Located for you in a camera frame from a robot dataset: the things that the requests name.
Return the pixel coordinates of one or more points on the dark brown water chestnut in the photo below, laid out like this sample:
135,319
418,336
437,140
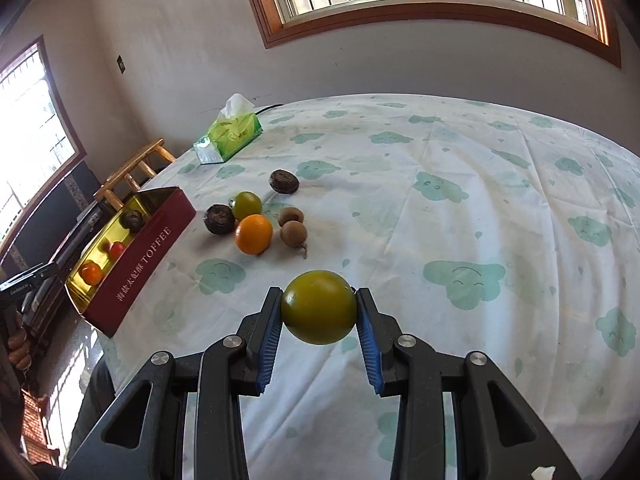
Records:
132,220
284,181
219,219

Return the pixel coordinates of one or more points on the green tissue pack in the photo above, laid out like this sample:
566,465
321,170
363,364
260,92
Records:
231,132

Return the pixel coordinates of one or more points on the wide wooden frame window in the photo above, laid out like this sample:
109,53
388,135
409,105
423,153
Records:
400,10

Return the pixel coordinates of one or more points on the person's left hand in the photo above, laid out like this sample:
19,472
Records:
19,347

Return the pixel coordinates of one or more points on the cloud print tablecloth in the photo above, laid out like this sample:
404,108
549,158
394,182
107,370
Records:
450,200

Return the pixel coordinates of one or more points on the small red tomato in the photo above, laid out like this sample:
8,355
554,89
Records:
117,249

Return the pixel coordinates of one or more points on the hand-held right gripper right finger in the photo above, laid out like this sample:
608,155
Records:
369,355

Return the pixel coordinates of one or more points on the small round green fruit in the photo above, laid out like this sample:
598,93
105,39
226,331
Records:
247,204

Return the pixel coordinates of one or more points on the dark wall switch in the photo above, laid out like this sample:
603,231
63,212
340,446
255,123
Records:
120,63

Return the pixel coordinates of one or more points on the red tin box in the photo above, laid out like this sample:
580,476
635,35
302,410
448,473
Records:
145,265

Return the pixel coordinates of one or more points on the dark low cabinet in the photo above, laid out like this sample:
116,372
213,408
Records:
55,280

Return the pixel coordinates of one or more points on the small orange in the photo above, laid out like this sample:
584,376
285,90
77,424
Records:
91,273

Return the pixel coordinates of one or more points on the side window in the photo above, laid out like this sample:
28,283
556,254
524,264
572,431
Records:
30,150

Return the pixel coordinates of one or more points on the wooden chair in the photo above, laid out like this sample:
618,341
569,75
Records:
131,170

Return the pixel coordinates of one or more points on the small brown kiwi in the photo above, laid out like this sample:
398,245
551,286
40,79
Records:
293,234
291,216

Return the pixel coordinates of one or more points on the large round green fruit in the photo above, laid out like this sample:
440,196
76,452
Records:
319,307

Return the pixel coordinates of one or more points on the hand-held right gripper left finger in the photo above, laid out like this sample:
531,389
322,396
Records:
267,345

